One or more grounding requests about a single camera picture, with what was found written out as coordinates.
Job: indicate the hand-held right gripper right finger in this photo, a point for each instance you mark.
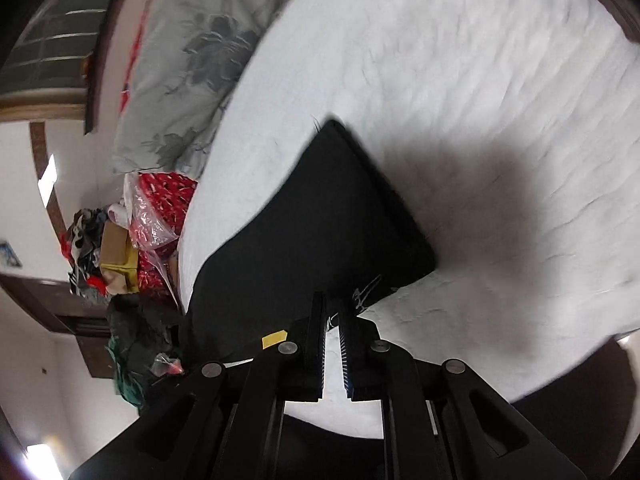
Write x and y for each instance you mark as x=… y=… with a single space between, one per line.
x=345 y=355

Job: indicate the dark wooden cabinet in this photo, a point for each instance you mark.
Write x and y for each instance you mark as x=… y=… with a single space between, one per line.
x=65 y=310

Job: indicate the dark green cloth bundle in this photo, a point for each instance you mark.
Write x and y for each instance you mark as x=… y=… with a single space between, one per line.
x=135 y=330

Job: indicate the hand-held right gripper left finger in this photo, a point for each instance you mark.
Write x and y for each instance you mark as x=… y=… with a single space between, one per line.
x=320 y=355

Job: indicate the small red plastic packet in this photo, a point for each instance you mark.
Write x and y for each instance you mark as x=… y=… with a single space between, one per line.
x=167 y=366

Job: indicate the blue wall picture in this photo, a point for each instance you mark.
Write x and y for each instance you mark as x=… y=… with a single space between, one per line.
x=9 y=255

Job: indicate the grey floral pillow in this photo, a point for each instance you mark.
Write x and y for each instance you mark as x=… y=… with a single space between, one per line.
x=200 y=60

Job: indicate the brown cardboard box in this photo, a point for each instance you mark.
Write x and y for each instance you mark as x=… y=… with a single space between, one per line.
x=114 y=245

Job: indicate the white ceiling light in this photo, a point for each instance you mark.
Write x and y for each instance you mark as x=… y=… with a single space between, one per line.
x=48 y=180

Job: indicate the red printed bedsheet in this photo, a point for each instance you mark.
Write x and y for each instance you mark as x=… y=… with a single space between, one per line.
x=135 y=45

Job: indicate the pile of mixed clothes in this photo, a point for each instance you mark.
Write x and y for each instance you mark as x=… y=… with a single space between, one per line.
x=82 y=245

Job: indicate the window with grille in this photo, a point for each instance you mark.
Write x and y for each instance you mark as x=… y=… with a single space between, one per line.
x=55 y=35

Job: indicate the red dotted plastic bag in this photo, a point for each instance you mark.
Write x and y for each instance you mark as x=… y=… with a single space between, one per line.
x=160 y=205

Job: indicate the black pants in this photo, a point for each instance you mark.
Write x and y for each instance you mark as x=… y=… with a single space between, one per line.
x=320 y=220

